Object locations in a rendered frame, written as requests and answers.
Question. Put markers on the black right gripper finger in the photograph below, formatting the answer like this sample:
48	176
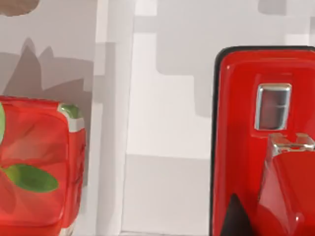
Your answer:
235	216

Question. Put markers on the red box with green leaves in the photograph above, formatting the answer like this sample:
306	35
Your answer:
34	167

